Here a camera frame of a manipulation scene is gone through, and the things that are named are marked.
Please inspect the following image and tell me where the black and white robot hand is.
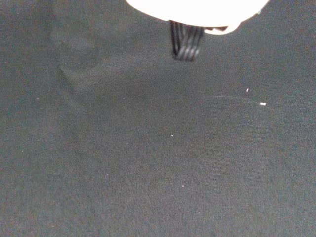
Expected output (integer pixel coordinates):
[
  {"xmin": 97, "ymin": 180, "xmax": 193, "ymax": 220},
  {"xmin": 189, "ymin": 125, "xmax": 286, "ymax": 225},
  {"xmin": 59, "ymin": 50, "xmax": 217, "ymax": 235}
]
[{"xmin": 125, "ymin": 0, "xmax": 271, "ymax": 62}]

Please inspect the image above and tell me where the black table cloth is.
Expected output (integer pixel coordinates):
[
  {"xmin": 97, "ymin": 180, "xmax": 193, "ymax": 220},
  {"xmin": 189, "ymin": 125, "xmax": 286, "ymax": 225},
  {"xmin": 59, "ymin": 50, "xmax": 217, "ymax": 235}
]
[{"xmin": 0, "ymin": 0, "xmax": 316, "ymax": 237}]

